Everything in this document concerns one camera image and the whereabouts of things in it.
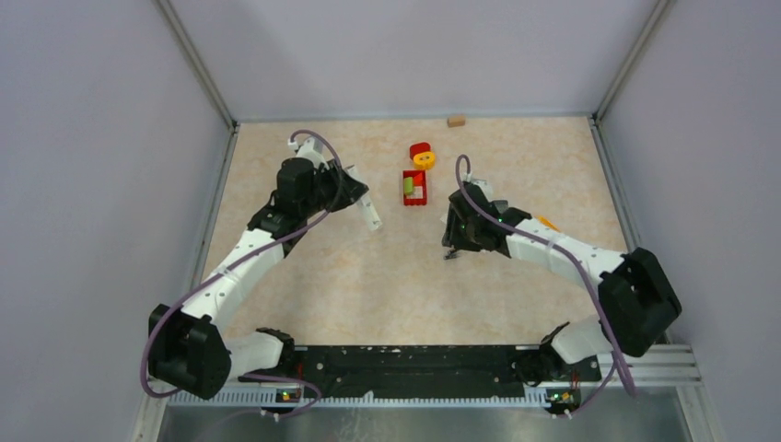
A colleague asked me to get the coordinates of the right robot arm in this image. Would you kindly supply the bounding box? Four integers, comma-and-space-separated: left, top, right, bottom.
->
442, 181, 682, 390

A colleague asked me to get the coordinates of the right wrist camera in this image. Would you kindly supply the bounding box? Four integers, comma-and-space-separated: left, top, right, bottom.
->
463, 177, 494, 201

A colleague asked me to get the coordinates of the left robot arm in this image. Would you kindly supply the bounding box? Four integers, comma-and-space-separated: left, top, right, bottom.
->
141, 157, 369, 400

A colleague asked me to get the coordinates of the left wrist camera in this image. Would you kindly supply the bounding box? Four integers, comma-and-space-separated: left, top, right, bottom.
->
287, 136, 330, 169

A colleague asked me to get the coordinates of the small wooden block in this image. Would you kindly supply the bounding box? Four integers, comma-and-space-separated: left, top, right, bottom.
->
447, 115, 466, 128

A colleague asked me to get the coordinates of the red toy block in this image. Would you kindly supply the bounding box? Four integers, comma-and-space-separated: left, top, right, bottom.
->
409, 142, 432, 159

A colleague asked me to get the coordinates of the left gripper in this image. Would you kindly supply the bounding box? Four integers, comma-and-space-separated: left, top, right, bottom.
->
300, 158, 367, 218

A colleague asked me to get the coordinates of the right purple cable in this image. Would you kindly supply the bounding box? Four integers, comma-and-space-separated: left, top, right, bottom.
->
455, 154, 639, 419

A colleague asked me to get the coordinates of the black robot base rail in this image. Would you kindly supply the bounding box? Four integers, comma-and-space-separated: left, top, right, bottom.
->
263, 345, 601, 400

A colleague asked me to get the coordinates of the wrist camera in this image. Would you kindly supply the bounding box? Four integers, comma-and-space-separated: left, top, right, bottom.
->
463, 177, 494, 201
287, 136, 330, 169

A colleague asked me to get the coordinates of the white rectangular stick device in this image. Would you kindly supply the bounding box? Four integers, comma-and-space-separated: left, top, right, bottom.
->
356, 192, 382, 231

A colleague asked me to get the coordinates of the green toy cylinder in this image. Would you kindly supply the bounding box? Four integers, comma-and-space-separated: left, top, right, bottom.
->
402, 177, 415, 197

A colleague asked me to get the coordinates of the red toy brick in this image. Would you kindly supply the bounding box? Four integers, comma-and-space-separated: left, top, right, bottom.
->
402, 170, 428, 206

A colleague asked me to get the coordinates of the yellow triangular toy frame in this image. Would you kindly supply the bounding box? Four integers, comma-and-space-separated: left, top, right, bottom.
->
537, 215, 560, 232

